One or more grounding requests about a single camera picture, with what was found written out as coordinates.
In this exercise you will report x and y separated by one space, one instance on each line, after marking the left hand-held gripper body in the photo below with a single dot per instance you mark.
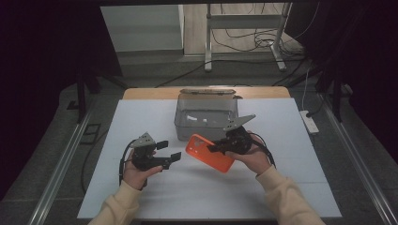
147 156

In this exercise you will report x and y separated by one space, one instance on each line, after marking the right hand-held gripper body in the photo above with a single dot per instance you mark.
237 140

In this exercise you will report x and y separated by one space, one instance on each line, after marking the orange phone case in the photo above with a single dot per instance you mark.
206 154

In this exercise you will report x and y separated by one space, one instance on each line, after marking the clear plastic storage box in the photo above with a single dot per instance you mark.
203 106

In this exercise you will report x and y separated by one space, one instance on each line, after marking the person's left hand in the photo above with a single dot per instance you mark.
136 176

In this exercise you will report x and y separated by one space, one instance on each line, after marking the person's right hand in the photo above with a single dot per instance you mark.
256 157

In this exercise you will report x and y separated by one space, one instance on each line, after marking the white foam board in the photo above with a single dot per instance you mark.
140 115

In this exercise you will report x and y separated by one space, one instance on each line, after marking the white power strip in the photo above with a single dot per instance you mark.
309 123

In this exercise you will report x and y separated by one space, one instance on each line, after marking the black stand leg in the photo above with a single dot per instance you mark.
82 97
336 97

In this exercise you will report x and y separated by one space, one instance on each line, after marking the white cabinet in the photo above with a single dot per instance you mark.
140 28

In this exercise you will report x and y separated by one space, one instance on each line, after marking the black floor frame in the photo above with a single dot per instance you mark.
90 133

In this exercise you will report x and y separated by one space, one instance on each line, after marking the aluminium floor rail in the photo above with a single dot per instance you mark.
359 162
59 168

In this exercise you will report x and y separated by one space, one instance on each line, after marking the white metal stand frame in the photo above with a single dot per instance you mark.
244 22

